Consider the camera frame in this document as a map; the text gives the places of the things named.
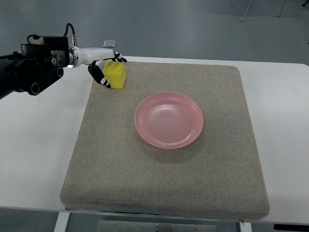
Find pink plate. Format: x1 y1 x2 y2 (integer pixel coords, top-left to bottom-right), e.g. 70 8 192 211
135 92 204 149

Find yellow foam block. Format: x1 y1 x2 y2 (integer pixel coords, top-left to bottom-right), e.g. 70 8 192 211
103 61 126 89

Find clear floor socket cover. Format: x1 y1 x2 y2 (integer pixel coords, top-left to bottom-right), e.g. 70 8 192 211
103 40 116 48

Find white table leg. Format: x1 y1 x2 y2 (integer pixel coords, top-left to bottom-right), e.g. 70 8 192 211
54 212 70 232

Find grey fabric cushion mat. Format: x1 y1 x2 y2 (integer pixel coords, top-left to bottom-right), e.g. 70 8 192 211
60 62 269 220

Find chair legs in background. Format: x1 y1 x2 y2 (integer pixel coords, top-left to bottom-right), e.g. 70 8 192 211
240 0 309 22

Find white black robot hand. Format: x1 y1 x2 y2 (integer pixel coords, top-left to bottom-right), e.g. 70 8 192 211
68 45 127 88

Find metal base plate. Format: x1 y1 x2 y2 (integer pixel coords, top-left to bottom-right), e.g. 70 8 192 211
97 220 218 232

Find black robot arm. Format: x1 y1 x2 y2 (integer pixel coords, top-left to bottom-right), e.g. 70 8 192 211
0 23 76 99

